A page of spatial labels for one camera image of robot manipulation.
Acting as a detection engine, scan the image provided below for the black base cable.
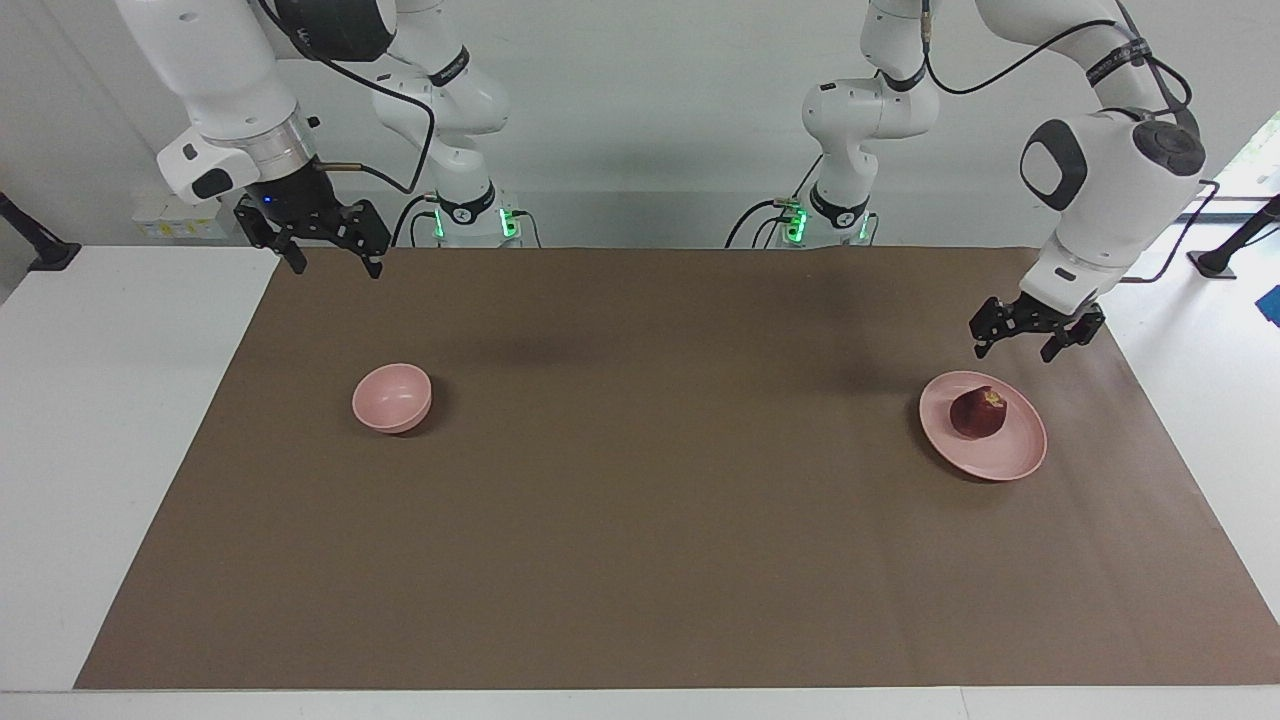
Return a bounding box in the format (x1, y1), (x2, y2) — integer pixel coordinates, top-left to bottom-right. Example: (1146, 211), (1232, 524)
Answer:
(390, 193), (441, 248)
(725, 155), (823, 249)

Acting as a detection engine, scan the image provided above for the dark red apple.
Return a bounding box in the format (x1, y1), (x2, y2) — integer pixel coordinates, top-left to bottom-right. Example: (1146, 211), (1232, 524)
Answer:
(949, 386), (1008, 440)

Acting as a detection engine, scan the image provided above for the pink plate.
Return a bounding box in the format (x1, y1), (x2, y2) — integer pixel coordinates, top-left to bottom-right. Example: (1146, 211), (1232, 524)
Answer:
(919, 371), (1048, 482)

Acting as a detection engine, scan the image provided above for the brown table mat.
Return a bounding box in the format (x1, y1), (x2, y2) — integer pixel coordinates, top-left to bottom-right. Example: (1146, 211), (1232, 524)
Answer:
(73, 245), (1280, 691)

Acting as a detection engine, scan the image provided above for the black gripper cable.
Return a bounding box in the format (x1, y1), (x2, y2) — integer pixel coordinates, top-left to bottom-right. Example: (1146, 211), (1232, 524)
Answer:
(920, 0), (1219, 286)
(258, 0), (437, 196)

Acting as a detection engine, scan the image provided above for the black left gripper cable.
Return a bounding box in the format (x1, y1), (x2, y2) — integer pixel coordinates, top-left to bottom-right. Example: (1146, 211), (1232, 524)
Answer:
(920, 0), (1219, 286)

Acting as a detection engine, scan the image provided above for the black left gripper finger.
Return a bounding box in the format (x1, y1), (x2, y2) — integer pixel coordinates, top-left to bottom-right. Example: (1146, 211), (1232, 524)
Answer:
(968, 297), (1013, 359)
(1040, 310), (1106, 363)

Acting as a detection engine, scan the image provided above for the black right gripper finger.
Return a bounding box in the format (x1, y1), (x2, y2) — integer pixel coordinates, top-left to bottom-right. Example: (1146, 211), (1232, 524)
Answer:
(325, 200), (391, 279)
(235, 198), (308, 274)

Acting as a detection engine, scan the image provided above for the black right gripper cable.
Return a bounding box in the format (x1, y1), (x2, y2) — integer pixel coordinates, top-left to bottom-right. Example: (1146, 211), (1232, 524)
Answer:
(258, 0), (437, 196)

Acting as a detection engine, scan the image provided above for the black stand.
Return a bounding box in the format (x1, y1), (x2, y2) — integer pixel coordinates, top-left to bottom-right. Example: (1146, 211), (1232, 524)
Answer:
(1187, 195), (1280, 279)
(0, 192), (81, 273)

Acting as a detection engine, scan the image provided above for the pink bowl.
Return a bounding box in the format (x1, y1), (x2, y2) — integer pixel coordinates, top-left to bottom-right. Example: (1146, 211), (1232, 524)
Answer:
(352, 362), (434, 435)

